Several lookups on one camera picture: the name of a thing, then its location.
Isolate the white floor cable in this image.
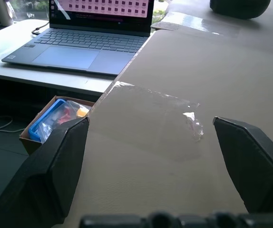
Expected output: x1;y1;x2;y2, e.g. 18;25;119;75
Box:
0;115;26;133

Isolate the yellow toy piece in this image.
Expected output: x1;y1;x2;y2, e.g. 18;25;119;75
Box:
75;107;90;119

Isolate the clear plastic bag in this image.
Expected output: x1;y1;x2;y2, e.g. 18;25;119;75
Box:
37;100;92;143

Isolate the clear tape strip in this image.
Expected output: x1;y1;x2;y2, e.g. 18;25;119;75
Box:
96;80;205;143

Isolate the black laptop cable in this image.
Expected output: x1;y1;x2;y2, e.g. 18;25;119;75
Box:
31;20;50;36

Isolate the white cylinder roll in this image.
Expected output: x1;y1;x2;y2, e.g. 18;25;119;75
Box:
0;0;17;27

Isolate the red toy piece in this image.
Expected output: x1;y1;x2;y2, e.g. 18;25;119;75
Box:
56;107;72;125

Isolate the black rounded object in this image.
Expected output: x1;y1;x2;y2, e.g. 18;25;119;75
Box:
209;0;272;20

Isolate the brown cardboard box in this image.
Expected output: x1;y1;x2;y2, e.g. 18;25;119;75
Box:
19;95;96;156

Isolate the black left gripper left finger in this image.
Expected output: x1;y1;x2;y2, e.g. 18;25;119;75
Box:
0;117;90;228

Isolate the blue plastic tray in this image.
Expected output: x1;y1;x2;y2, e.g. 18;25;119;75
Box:
28;98;67;143

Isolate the white side desk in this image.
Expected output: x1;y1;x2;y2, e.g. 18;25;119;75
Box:
0;19;154;97

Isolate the grey open laptop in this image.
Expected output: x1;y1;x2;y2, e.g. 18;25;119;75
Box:
1;0;155;76

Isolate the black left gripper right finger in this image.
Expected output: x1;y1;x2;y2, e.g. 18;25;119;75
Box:
212;116;273;214

